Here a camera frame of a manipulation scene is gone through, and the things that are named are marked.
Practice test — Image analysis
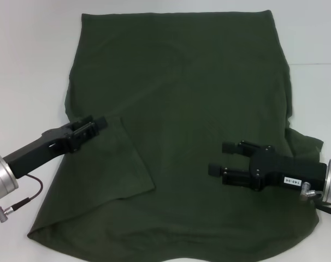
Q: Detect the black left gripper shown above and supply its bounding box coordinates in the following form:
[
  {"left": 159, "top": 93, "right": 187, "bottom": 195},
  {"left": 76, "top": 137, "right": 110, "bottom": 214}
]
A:
[{"left": 2, "top": 115, "right": 109, "bottom": 180}]

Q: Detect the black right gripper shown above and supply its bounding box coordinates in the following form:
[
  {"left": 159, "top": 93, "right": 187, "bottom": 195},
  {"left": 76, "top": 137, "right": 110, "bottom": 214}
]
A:
[{"left": 208, "top": 140, "right": 327, "bottom": 193}]

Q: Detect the dark green shirt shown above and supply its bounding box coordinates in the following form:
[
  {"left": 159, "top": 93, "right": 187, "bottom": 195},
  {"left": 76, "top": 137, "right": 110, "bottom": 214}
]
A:
[{"left": 27, "top": 10, "right": 324, "bottom": 262}]

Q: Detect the left arm cable with connector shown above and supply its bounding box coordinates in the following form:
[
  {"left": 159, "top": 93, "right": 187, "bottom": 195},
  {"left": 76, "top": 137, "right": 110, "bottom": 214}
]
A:
[{"left": 0, "top": 174, "right": 45, "bottom": 224}]

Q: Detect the arm cable with connector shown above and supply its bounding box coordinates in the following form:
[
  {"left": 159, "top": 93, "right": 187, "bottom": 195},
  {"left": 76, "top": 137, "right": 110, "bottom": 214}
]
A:
[
  {"left": 299, "top": 189, "right": 331, "bottom": 219},
  {"left": 0, "top": 174, "right": 45, "bottom": 224}
]

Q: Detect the right arm cable with connector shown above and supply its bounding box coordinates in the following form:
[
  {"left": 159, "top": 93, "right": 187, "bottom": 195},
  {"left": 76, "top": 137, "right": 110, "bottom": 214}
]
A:
[{"left": 299, "top": 189, "right": 331, "bottom": 219}]

